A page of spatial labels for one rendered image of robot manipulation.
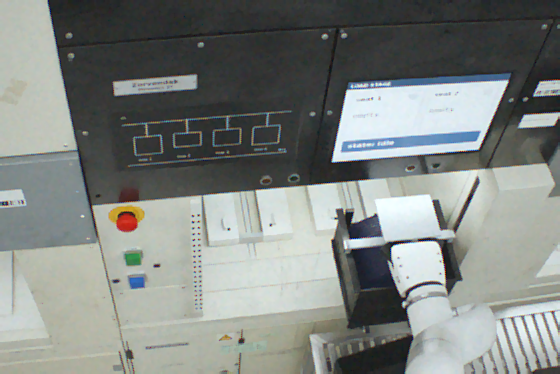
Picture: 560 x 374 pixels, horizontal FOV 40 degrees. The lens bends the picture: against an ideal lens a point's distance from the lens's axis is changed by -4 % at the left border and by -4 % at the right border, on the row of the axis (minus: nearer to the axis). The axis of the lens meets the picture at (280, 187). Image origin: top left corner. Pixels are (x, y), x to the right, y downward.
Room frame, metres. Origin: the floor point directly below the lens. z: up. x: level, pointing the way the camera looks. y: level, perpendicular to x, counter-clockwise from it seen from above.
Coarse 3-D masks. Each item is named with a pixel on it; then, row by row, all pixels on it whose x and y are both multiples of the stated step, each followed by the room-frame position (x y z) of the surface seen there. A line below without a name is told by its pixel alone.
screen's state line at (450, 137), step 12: (456, 132) 0.91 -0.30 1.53; (468, 132) 0.92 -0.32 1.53; (348, 144) 0.86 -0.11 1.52; (360, 144) 0.86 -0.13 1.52; (372, 144) 0.87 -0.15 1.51; (384, 144) 0.88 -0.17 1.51; (396, 144) 0.88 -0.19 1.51; (408, 144) 0.89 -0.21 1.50; (420, 144) 0.89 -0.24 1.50; (432, 144) 0.90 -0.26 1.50
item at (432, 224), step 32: (352, 224) 0.96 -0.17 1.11; (384, 224) 0.87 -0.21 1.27; (416, 224) 0.88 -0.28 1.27; (352, 256) 0.84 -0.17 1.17; (448, 256) 0.87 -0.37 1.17; (352, 288) 0.79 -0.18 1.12; (384, 288) 0.78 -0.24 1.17; (448, 288) 0.81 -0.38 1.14; (352, 320) 0.76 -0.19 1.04; (384, 320) 0.78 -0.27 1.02
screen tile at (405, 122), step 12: (360, 96) 0.86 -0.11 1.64; (372, 96) 0.86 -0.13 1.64; (384, 96) 0.87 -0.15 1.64; (396, 96) 0.88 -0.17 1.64; (420, 96) 0.89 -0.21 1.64; (360, 108) 0.86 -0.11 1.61; (372, 108) 0.87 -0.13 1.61; (384, 108) 0.87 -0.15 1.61; (396, 108) 0.88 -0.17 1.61; (408, 108) 0.88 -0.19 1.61; (348, 120) 0.86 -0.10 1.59; (360, 120) 0.86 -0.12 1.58; (372, 120) 0.87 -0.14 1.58; (384, 120) 0.87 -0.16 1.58; (396, 120) 0.88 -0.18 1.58; (408, 120) 0.88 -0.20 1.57; (348, 132) 0.86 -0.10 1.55; (360, 132) 0.86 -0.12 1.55; (372, 132) 0.87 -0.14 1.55; (384, 132) 0.87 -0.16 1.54; (396, 132) 0.88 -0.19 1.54
